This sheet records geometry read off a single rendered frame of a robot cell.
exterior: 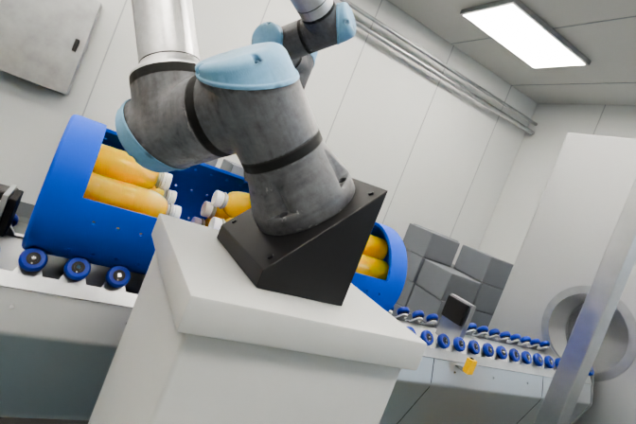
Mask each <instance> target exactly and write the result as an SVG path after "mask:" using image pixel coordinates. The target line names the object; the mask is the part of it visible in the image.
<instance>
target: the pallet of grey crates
mask: <svg viewBox="0 0 636 424"><path fill-rule="evenodd" d="M403 243H404V246H405V249H406V253H407V275H406V280H405V284H404V287H403V290H402V292H401V294H400V296H399V298H398V300H397V302H396V303H395V305H394V307H395V308H394V310H393V313H392V314H391V315H392V316H394V317H396V316H398V314H397V310H398V309H399V308H401V307H407V308H409V310H410V313H409V314H408V317H407V320H412V319H413V317H412V313H413V312H414V311H416V310H422V311H423V312H424V314H425V315H424V317H423V320H422V322H421V323H427V320H426V317H427V316H428V315H429V314H432V313H435V314H437V315H438V320H437V321H436V322H437V324H436V326H437V327H438V324H439V321H440V319H441V317H442V314H441V313H442V310H443V308H444V306H445V304H446V301H447V299H448V296H449V295H451V293H453V294H456V295H457V296H459V297H461V298H463V299H464V300H466V301H468V302H470V304H472V305H474V306H475V307H476V310H475V311H474V314H473V316H472V318H471V321H470V323H474V324H476V326H477V328H478V327H482V326H486V327H488V326H489V324H490V321H491V319H492V316H493V314H494V312H495V309H496V308H497V305H498V303H499V300H500V298H501V296H502V293H503V291H504V287H505V284H506V282H507V279H508V277H509V276H510V273H511V271H512V268H513V266H514V265H513V264H511V263H509V262H506V261H504V260H502V259H499V258H497V257H495V256H492V255H490V254H487V253H485V252H482V251H479V250H477V249H474V248H471V247H469V246H467V245H464V244H463V246H462V249H461V251H460V253H459V256H458V257H457V260H456V262H455V265H454V264H452V262H453V260H454V257H455V255H456V252H457V250H458V248H459V245H460V243H459V242H458V240H456V239H453V238H449V237H447V236H445V235H442V234H440V233H438V232H435V231H434V230H431V229H428V228H426V227H423V226H421V225H418V224H415V223H414V224H412V223H410V224H409V226H408V229H407V231H406V234H405V236H404V239H403ZM477 328H476V329H475V330H476V332H475V333H474V334H475V335H476V334H479V333H478V332H477Z"/></svg>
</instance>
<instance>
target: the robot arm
mask: <svg viewBox="0 0 636 424"><path fill-rule="evenodd" d="M291 2H292V4H293V6H294V7H295V9H296V11H297V12H298V14H299V16H300V17H301V19H299V20H297V21H294V22H292V23H289V24H287V25H284V26H279V25H277V24H275V23H273V22H265V23H262V24H261V25H259V26H258V27H257V28H256V29H255V31H254V33H253V36H252V44H251V45H246V46H243V47H239V48H236V49H232V50H229V51H227V52H223V53H220V54H217V55H214V56H212V57H209V58H207V59H204V60H202V61H200V54H199V47H198V40H197V33H196V27H195V20H194V12H193V6H192V0H132V16H133V23H134V31H135V39H136V47H137V56H138V63H139V64H138V65H137V66H136V67H135V68H134V69H133V70H132V71H131V73H130V75H129V82H130V90H131V98H130V99H127V100H126V101H124V102H123V104H122V105H121V107H120V108H119V109H118V110H117V112H116V115H115V129H116V133H117V136H118V139H119V141H120V143H121V145H122V147H123V148H124V150H125V151H126V152H127V153H128V154H129V155H130V156H132V157H133V159H134V160H135V162H136V163H137V164H139V165H140V166H142V167H143V168H146V169H148V170H151V171H154V172H170V171H173V170H185V169H188V168H190V167H192V166H196V165H199V164H202V163H205V162H209V161H212V160H216V159H219V158H222V157H225V156H229V155H232V154H236V155H237V157H238V159H239V161H240V163H241V165H242V167H243V169H244V171H243V173H244V180H245V181H246V182H248V186H249V193H250V200H251V207H252V214H253V217H254V219H255V221H256V224H257V226H258V228H259V230H260V231H261V232H263V233H264V234H267V235H272V236H284V235H290V234H294V233H298V232H302V231H305V230H308V229H310V228H312V227H314V226H316V225H319V224H321V223H323V222H324V221H327V220H329V219H330V218H332V217H333V216H335V215H336V214H338V213H339V212H340V211H341V210H343V209H344V208H345V207H346V206H347V205H348V204H349V202H350V201H351V200H352V198H353V196H354V194H355V185H354V183H353V180H352V178H351V175H350V173H349V171H348V170H347V169H346V168H345V166H344V165H343V164H342V163H341V161H340V160H339V159H338V158H337V157H336V155H335V154H334V153H333V152H332V151H331V150H330V148H329V147H328V146H327V145H326V143H325V141H324V139H323V137H322V135H321V133H320V130H319V128H318V125H317V123H316V120H315V118H314V115H313V112H312V110H311V108H310V106H309V102H308V99H307V97H306V94H305V92H304V89H305V87H306V84H307V82H308V79H309V75H310V73H311V70H312V68H313V67H314V65H315V60H316V57H317V54H318V51H319V50H322V49H325V48H328V47H330V46H333V45H336V44H341V43H343V42H345V41H348V40H349V39H351V38H353V37H354V36H355V34H356V30H357V28H356V22H355V18H354V15H353V12H352V9H351V7H350V6H349V5H348V4H347V3H346V2H342V3H337V4H335V2H334V1H333V0H291Z"/></svg>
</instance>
